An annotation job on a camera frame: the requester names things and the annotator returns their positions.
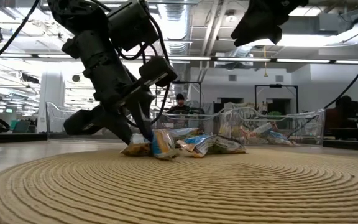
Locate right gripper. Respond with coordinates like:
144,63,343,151
230,0,310,47

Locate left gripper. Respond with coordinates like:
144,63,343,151
63,55,178,146

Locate dark yellow green granola bar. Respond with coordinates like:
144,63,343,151
120,133,152,157

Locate blue and orange granola bar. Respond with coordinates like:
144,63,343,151
150,129,180,161

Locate green silver granola bar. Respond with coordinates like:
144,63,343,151
203,136,247,156

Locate orange brown granola bar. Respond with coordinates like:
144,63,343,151
239,121,279,139

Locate blue and red granola bar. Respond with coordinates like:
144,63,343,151
259,130,295,146

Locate person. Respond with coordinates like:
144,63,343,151
324,95,358,141
166,93,198,114

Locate clear plastic bin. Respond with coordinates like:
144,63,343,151
152,110,229,141
44,101,155,139
222,107,326,147

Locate round woven straw placemat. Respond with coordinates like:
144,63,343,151
0,146,358,224

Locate teal chair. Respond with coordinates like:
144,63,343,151
9,119,32,134

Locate yellow hanging cord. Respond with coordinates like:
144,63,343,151
262,45,269,78

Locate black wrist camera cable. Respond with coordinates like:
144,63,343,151
116,0,171,125

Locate silver ventilation duct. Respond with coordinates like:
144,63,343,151
163,2,192,57

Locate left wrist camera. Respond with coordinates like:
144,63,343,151
106,0,160,52

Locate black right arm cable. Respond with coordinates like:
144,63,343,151
286,49,358,139

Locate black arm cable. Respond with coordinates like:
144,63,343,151
0,0,42,74
286,49,358,139

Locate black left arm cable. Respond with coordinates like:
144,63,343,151
0,0,42,74

